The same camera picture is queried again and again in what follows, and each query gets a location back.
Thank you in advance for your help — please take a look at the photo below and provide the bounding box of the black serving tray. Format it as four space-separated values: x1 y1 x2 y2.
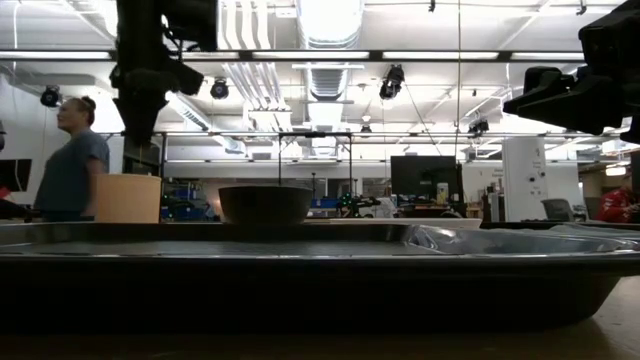
0 222 640 334

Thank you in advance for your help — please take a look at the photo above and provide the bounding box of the grey cloth napkin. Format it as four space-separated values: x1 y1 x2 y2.
542 223 640 239

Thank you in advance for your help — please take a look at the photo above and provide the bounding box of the black computer monitor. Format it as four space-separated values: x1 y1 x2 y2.
390 155 464 202
0 158 33 193

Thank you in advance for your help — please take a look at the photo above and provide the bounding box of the dark grey bowl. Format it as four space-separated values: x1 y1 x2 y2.
218 185 315 227

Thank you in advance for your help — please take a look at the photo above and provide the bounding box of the person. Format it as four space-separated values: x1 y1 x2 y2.
33 95 111 224
594 171 640 224

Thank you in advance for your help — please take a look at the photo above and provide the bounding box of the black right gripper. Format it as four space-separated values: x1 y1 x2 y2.
502 0 640 146

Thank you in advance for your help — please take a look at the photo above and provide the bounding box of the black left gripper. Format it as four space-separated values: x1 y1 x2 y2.
109 48 206 147

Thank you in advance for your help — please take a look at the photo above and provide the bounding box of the black aluminium table frame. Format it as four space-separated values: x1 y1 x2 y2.
0 49 640 63

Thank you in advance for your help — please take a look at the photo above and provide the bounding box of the cream mug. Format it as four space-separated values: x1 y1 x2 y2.
94 173 163 225

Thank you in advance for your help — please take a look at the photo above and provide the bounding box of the grey office chair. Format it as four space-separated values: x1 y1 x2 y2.
540 198 577 223

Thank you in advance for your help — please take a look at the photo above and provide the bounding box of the white square pillar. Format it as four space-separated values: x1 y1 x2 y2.
501 136 549 223

